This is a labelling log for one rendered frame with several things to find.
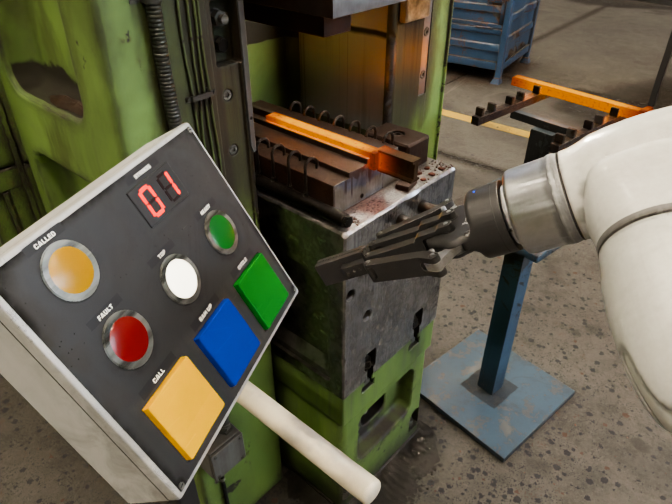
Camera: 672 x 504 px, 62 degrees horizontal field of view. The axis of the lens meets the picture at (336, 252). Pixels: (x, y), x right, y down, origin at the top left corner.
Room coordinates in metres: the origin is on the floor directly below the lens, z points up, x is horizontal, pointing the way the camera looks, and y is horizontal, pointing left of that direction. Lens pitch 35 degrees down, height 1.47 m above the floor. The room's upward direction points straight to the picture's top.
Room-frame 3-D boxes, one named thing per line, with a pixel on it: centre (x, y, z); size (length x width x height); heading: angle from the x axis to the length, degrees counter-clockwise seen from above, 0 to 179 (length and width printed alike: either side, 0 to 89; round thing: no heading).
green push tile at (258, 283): (0.58, 0.10, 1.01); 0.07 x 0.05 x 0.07; 163
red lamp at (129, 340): (0.40, 0.20, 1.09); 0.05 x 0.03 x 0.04; 138
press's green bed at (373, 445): (1.18, 0.07, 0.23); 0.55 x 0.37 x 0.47; 48
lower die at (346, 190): (1.13, 0.10, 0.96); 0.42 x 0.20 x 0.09; 48
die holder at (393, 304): (1.18, 0.07, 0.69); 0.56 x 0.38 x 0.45; 48
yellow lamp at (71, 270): (0.41, 0.24, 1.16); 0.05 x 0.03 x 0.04; 138
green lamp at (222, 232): (0.59, 0.14, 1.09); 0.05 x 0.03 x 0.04; 138
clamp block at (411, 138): (1.16, -0.14, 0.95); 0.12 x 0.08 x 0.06; 48
